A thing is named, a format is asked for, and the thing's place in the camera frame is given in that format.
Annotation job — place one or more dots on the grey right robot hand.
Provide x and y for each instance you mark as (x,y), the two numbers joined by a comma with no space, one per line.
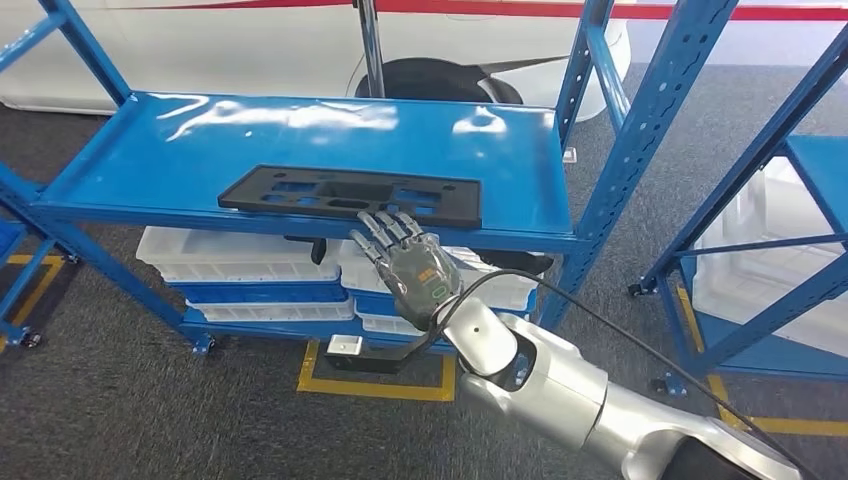
(417,278)

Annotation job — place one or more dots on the black plastic frame part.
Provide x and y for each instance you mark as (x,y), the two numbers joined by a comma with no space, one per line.
(464,212)

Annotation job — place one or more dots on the blue metal shelf rack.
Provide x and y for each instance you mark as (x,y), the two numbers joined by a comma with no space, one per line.
(199,152)
(33,270)
(729,189)

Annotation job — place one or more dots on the blue plastic crate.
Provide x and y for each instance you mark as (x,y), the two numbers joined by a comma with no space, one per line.
(265,293)
(371,303)

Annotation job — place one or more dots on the black car tyre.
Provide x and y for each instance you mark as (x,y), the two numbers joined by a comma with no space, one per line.
(430,79)

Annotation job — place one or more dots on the grey metal pole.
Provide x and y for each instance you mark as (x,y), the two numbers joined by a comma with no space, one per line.
(372,53)

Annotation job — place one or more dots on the white car body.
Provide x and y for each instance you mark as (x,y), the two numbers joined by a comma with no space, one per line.
(199,46)

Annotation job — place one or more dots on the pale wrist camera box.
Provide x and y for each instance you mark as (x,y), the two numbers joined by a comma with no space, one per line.
(344,344)

